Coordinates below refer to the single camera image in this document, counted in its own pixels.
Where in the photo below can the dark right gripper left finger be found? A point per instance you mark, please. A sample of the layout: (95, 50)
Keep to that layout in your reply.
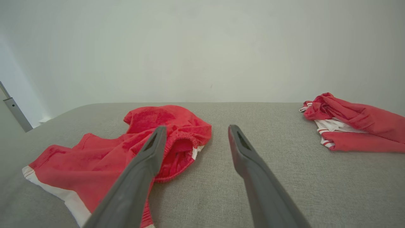
(133, 190)

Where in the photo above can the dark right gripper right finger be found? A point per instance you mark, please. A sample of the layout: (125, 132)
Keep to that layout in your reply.
(265, 196)

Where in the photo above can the red shorts with white trim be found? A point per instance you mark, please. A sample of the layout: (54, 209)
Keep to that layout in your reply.
(95, 167)

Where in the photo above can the red Bulls basketball jersey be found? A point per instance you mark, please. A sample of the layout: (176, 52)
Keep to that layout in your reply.
(364, 117)

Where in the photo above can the grey fabric sofa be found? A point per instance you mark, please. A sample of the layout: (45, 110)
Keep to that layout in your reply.
(284, 183)

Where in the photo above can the white wall socket box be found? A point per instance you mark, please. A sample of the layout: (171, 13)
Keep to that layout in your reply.
(45, 120)

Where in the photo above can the grey metal frame leg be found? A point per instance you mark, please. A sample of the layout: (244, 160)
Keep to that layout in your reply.
(17, 114)

